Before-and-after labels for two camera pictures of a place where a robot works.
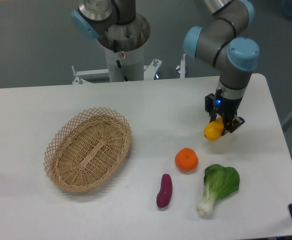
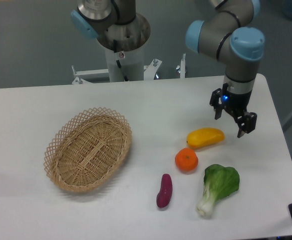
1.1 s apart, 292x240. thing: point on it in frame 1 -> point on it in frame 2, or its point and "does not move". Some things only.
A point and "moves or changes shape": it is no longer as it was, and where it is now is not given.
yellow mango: (213, 130) moves or changes shape
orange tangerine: (187, 159) does not move
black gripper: (227, 107) -> (236, 104)
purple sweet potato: (166, 192) does not move
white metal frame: (150, 71) does not move
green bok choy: (219, 183) does not move
